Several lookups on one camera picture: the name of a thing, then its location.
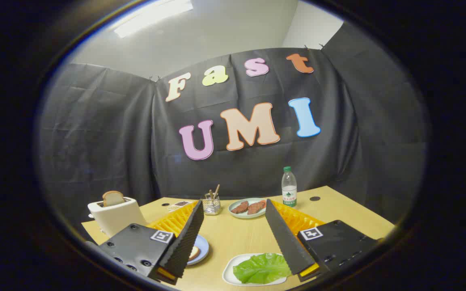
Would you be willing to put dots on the pale green plate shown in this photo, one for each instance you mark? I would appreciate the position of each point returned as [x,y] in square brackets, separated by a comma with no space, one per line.
[235,214]

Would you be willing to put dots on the white toaster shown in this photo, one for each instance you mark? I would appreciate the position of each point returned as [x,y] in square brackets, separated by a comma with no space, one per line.
[115,216]

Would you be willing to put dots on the plain bread slice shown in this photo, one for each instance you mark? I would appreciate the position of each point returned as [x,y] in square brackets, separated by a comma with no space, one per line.
[113,199]

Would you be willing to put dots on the black backdrop cloth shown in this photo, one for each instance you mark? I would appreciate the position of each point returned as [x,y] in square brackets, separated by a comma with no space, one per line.
[107,133]

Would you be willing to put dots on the bread slice with ham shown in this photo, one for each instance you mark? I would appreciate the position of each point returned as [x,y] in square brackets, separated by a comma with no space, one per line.
[194,253]

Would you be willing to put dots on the blue plate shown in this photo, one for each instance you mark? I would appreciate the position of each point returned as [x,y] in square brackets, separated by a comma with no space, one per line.
[203,245]

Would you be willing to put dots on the clear water bottle green cap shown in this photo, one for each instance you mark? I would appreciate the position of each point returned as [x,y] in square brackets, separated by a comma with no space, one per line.
[289,190]

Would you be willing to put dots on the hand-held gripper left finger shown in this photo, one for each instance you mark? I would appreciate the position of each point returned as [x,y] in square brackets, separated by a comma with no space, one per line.
[188,238]

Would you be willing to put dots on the white divided condiment dish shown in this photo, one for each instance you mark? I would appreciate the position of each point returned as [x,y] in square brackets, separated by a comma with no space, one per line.
[178,205]

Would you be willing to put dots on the white plate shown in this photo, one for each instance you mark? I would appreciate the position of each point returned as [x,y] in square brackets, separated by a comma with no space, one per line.
[229,271]

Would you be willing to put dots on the brown meat patty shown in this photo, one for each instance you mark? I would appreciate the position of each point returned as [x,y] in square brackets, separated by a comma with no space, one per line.
[240,207]
[256,207]

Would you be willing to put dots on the green lettuce leaf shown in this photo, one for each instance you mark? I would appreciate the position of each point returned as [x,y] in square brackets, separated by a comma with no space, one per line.
[257,268]

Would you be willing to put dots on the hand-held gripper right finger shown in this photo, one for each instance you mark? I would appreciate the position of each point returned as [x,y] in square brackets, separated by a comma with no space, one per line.
[285,238]

